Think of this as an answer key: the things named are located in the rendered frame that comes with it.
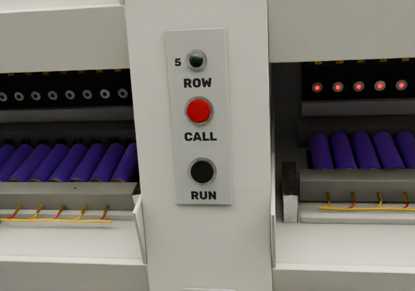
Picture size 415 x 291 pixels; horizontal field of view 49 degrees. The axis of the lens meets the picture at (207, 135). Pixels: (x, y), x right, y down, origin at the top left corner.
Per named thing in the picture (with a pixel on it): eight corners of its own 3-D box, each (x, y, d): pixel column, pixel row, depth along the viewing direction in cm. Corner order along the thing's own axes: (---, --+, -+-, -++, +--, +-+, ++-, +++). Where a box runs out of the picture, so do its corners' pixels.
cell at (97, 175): (127, 157, 48) (108, 194, 42) (110, 157, 48) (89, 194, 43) (124, 142, 47) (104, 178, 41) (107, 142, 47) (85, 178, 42)
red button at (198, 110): (210, 123, 30) (209, 99, 30) (187, 123, 31) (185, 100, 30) (212, 120, 31) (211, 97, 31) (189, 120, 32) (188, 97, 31)
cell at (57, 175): (90, 157, 48) (67, 194, 43) (74, 157, 49) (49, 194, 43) (86, 143, 48) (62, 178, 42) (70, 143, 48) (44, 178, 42)
